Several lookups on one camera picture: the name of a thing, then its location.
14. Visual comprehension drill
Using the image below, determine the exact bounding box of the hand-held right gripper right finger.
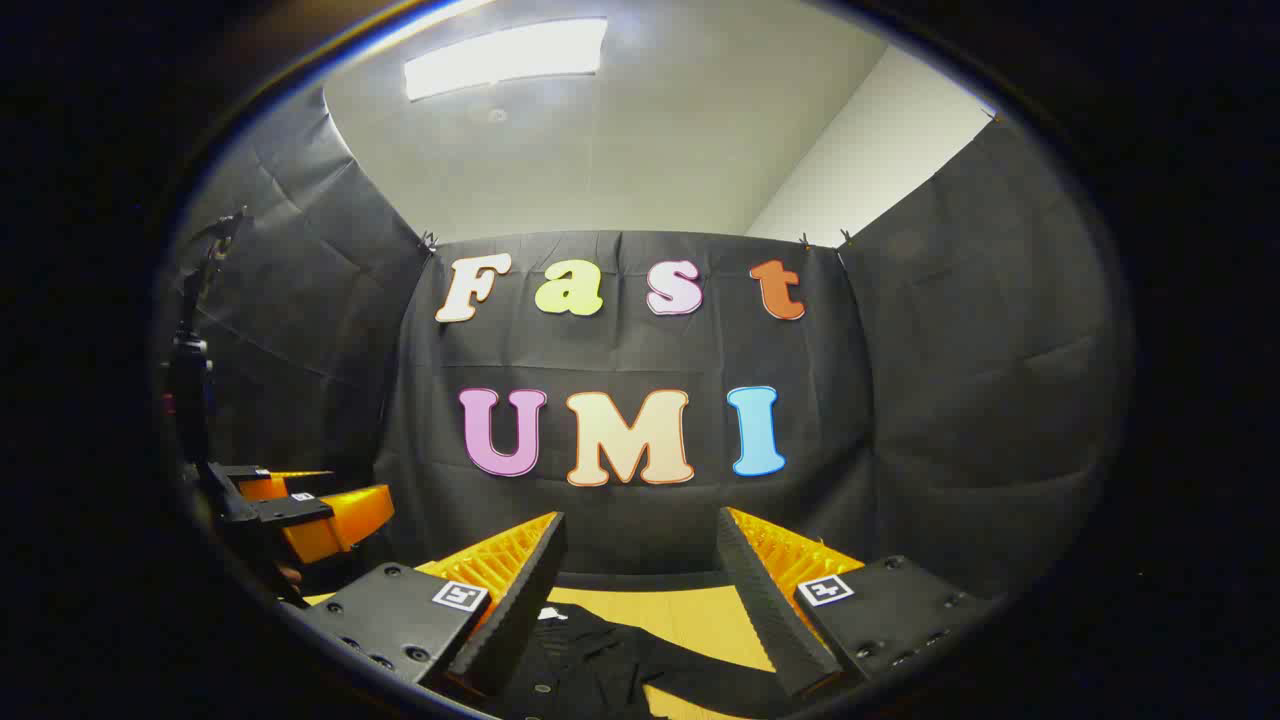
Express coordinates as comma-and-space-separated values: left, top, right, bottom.
715, 506, 998, 699

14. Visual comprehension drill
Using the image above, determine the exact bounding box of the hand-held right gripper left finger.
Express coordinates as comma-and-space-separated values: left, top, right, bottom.
295, 511, 569, 701

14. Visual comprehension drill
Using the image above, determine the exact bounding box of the black garment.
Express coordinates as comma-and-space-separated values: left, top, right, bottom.
470, 603, 801, 720

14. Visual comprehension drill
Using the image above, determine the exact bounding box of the black backdrop cloth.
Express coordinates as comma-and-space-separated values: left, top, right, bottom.
163, 85, 1137, 603

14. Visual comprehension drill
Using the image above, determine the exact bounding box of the ceiling light panel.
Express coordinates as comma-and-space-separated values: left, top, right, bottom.
403, 17, 609, 102

